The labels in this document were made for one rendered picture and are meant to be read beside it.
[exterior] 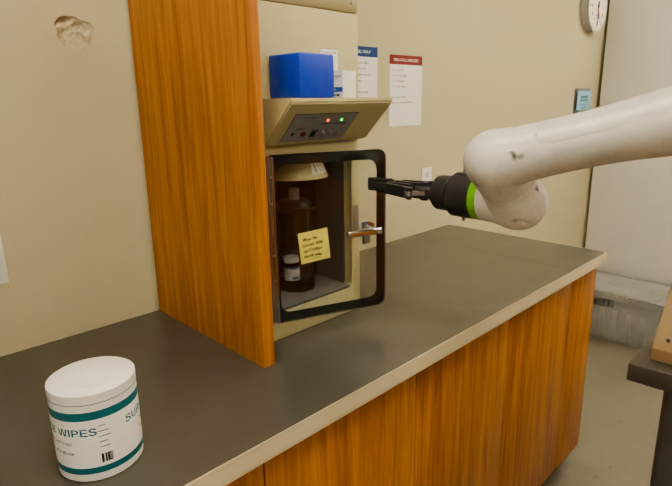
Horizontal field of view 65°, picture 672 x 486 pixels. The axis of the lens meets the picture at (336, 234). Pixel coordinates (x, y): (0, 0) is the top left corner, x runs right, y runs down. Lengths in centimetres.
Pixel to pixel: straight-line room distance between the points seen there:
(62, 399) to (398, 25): 177
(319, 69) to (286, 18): 16
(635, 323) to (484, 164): 289
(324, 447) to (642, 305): 279
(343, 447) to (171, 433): 36
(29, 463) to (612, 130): 105
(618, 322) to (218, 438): 310
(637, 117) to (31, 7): 124
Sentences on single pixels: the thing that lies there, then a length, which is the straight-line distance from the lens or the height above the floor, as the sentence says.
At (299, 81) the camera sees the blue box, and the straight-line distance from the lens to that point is 112.
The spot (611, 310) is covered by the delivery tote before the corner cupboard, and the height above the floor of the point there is 21.
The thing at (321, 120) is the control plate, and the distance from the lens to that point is 120.
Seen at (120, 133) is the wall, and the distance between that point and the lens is 150.
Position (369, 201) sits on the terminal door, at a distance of 130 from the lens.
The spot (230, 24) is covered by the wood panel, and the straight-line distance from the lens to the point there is 112.
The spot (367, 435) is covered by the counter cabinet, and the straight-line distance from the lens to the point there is 124.
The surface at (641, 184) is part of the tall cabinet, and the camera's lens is 399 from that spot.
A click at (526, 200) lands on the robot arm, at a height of 133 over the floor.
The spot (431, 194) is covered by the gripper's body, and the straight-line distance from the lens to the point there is 113.
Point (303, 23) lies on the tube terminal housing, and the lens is 128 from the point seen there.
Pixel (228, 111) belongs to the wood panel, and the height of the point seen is 149.
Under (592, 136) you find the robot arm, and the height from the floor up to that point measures 144.
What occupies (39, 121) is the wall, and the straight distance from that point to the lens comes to 144.
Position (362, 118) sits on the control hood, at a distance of 130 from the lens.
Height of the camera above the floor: 150
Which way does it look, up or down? 14 degrees down
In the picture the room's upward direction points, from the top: 1 degrees counter-clockwise
